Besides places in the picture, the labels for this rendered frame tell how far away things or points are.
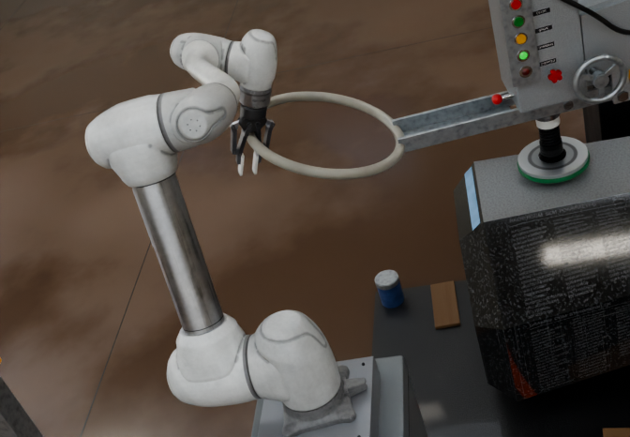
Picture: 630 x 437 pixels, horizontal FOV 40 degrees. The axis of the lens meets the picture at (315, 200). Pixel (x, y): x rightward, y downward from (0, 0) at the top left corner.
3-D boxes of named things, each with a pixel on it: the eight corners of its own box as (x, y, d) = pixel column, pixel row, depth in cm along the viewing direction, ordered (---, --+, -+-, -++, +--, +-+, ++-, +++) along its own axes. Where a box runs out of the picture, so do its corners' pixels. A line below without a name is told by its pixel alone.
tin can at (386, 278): (383, 292, 364) (377, 269, 357) (406, 292, 361) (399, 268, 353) (379, 308, 357) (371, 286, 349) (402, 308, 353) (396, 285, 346)
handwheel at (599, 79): (617, 81, 245) (613, 35, 237) (630, 97, 237) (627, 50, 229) (565, 96, 247) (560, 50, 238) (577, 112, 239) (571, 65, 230)
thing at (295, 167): (392, 103, 280) (393, 96, 278) (417, 187, 240) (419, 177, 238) (242, 93, 274) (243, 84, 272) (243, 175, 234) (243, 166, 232)
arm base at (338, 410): (373, 415, 201) (367, 399, 198) (283, 441, 203) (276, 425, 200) (363, 362, 216) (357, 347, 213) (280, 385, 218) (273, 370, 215)
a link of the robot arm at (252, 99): (276, 91, 237) (274, 110, 240) (266, 76, 244) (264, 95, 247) (244, 93, 234) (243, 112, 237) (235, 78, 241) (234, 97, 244)
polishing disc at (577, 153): (519, 143, 279) (518, 139, 278) (588, 136, 272) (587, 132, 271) (517, 181, 263) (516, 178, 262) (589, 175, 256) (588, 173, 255)
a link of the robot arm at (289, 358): (340, 407, 198) (313, 339, 187) (266, 418, 202) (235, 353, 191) (343, 357, 212) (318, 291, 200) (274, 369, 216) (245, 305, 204)
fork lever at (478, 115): (611, 71, 262) (611, 57, 259) (636, 101, 246) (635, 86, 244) (393, 127, 268) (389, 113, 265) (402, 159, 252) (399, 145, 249)
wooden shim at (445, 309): (430, 287, 359) (429, 284, 358) (454, 282, 357) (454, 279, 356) (435, 329, 339) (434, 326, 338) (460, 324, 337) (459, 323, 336)
